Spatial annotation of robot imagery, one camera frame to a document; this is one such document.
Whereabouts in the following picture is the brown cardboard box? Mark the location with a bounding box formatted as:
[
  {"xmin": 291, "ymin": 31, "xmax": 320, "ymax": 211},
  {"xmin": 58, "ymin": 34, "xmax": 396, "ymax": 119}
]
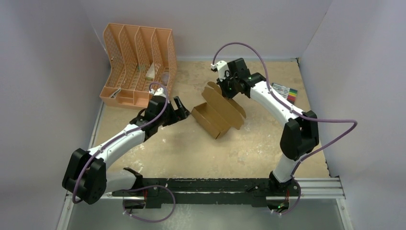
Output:
[{"xmin": 191, "ymin": 81, "xmax": 247, "ymax": 139}]

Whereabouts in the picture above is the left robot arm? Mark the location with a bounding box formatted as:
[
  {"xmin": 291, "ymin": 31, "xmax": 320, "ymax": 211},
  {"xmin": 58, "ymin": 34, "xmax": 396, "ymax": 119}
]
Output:
[{"xmin": 62, "ymin": 96, "xmax": 191, "ymax": 205}]

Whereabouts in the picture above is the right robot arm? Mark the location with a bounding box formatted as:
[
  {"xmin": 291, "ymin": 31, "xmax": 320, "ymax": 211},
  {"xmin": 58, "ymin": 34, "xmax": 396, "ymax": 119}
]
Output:
[{"xmin": 211, "ymin": 58, "xmax": 319, "ymax": 195}]

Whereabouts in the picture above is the small grey object in organizer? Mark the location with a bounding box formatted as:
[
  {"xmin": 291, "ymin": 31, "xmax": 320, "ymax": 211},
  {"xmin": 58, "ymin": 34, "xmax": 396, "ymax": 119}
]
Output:
[{"xmin": 161, "ymin": 72, "xmax": 169, "ymax": 85}]

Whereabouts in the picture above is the white card in organizer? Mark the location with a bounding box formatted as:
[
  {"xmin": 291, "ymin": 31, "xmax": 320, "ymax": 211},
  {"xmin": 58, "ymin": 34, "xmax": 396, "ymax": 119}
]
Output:
[{"xmin": 145, "ymin": 62, "xmax": 155, "ymax": 81}]

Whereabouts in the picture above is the pack of coloured markers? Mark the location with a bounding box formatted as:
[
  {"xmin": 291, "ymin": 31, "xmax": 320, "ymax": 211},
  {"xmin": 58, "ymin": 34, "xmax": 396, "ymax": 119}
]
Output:
[{"xmin": 271, "ymin": 82, "xmax": 298, "ymax": 104}]

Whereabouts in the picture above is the orange plastic file organizer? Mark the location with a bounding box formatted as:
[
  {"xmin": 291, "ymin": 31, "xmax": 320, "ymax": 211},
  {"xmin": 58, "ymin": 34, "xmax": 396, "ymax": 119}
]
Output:
[{"xmin": 100, "ymin": 23, "xmax": 177, "ymax": 109}]

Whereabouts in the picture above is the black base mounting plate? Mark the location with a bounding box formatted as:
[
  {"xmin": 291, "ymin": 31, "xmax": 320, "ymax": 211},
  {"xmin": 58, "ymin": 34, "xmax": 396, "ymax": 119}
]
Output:
[{"xmin": 106, "ymin": 168, "xmax": 300, "ymax": 210}]

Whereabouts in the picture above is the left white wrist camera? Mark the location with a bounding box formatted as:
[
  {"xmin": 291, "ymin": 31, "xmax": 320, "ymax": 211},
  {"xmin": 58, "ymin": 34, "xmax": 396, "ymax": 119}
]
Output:
[{"xmin": 149, "ymin": 87, "xmax": 167, "ymax": 98}]

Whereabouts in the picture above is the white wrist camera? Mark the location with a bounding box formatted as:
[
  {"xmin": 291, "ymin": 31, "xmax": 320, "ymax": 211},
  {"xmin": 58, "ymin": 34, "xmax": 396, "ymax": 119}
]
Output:
[
  {"xmin": 149, "ymin": 87, "xmax": 167, "ymax": 98},
  {"xmin": 211, "ymin": 60, "xmax": 229, "ymax": 81}
]

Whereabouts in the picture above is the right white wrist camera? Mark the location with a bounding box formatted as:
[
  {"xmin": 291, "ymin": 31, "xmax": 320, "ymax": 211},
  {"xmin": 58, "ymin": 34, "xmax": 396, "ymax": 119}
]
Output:
[{"xmin": 211, "ymin": 60, "xmax": 229, "ymax": 81}]

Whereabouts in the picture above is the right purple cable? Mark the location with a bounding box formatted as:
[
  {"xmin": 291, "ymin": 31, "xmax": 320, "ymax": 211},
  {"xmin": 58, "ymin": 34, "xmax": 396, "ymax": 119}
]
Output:
[{"xmin": 212, "ymin": 42, "xmax": 358, "ymax": 217}]

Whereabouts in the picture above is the purple cable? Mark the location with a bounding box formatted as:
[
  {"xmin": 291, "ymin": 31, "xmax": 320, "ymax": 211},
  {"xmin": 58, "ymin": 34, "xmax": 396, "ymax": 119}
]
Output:
[
  {"xmin": 72, "ymin": 82, "xmax": 176, "ymax": 223},
  {"xmin": 212, "ymin": 42, "xmax": 358, "ymax": 217}
]

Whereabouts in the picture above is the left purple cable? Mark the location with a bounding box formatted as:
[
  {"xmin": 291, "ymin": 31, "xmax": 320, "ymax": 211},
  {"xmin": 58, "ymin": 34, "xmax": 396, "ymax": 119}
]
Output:
[{"xmin": 72, "ymin": 82, "xmax": 176, "ymax": 223}]

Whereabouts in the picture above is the aluminium rail frame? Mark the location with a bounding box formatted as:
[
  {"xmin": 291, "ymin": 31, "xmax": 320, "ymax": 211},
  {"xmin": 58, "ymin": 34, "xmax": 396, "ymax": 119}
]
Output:
[{"xmin": 63, "ymin": 171, "xmax": 353, "ymax": 230}]

